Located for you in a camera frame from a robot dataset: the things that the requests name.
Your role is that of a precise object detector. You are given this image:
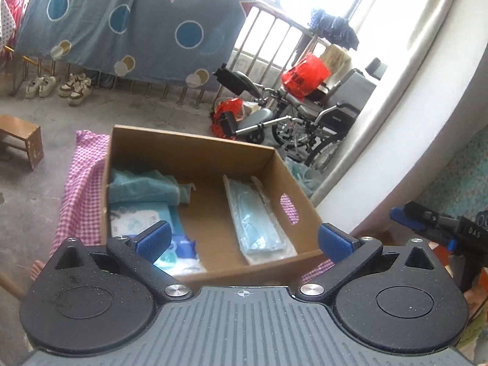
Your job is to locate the beige hanging towel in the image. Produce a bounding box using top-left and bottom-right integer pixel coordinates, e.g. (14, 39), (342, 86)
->
(319, 43), (352, 76)

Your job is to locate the green patterned mat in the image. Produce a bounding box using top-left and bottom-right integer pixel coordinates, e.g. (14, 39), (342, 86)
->
(438, 136), (488, 230)

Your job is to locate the brown cardboard box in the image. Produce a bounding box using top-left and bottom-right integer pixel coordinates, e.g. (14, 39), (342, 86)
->
(100, 124), (335, 289)

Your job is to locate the teal towel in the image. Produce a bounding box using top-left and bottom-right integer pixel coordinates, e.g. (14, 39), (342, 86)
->
(107, 169), (198, 209)

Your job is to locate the small red plastic bag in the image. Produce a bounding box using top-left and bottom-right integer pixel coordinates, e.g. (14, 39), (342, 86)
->
(210, 98), (245, 138)

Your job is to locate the wooden stick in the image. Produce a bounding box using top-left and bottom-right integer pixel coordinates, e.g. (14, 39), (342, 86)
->
(0, 272), (26, 300)

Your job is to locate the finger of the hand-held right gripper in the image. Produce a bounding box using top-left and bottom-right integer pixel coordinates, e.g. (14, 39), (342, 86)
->
(389, 201), (463, 255)

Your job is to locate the white polka dot cloth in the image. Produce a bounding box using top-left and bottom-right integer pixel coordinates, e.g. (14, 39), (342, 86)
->
(0, 0), (18, 47)

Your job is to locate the brown white sneaker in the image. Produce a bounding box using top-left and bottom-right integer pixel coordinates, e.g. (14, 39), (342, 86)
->
(67, 77), (93, 106)
(57, 73), (83, 99)

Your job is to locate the white plastic bag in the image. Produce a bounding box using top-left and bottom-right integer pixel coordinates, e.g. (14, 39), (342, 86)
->
(284, 158), (325, 196)

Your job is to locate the white blue wet wipes pack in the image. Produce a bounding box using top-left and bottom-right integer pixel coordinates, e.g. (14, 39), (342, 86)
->
(110, 201), (207, 276)

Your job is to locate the yellow drying rack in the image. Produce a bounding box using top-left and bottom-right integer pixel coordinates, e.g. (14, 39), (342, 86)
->
(3, 45), (51, 70)

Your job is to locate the small wooden stool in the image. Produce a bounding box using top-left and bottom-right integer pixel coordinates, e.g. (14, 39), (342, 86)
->
(0, 114), (45, 171)

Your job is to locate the large red plastic bag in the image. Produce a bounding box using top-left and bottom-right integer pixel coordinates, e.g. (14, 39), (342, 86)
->
(281, 52), (332, 100)

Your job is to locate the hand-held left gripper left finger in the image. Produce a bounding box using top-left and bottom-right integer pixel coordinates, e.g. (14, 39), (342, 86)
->
(49, 220), (192, 303)

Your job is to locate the blue face mask pack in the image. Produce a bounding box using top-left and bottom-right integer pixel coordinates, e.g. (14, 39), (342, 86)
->
(222, 174), (299, 266)

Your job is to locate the person's bare foot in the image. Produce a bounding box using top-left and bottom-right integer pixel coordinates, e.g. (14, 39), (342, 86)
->
(28, 259), (47, 280)

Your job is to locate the blue patterned bedsheet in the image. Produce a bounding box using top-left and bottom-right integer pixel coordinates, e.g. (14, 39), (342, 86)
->
(13, 0), (260, 93)

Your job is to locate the clear plastic zip bag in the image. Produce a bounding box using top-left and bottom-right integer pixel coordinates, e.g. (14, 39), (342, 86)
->
(249, 175), (276, 215)

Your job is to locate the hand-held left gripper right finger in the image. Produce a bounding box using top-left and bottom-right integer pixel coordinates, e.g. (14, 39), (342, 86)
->
(296, 222), (443, 303)

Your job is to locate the metal window railing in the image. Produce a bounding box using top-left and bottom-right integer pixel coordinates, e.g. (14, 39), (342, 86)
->
(217, 0), (321, 108)

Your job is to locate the dark blue patterned garment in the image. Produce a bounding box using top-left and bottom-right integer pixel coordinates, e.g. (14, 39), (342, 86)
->
(309, 7), (360, 51)

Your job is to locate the black silver wheelchair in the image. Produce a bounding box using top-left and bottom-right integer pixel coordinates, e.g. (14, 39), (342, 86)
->
(213, 57), (390, 171)

